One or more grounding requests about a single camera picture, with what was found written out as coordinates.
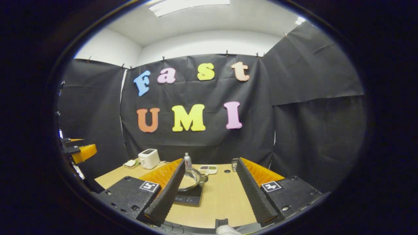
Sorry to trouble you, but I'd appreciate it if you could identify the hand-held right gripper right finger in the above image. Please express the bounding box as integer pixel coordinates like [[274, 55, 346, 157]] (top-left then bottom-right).
[[236, 157, 322, 227]]

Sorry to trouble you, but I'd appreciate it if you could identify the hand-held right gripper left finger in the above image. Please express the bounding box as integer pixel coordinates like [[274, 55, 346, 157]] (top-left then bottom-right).
[[98, 159, 186, 227]]

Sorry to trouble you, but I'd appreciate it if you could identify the black induction cooktop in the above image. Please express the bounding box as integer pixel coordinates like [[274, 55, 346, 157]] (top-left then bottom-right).
[[174, 183, 204, 207]]

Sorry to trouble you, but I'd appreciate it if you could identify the steel pot with soybeans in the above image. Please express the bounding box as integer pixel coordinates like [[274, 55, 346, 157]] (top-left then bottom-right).
[[178, 167, 209, 192]]

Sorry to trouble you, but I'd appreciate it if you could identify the white toaster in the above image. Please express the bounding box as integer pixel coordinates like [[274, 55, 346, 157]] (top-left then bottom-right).
[[138, 149, 160, 169]]

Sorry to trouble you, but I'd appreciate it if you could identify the large ceiling light panel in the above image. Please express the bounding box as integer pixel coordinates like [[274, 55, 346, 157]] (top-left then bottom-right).
[[150, 0, 231, 17]]

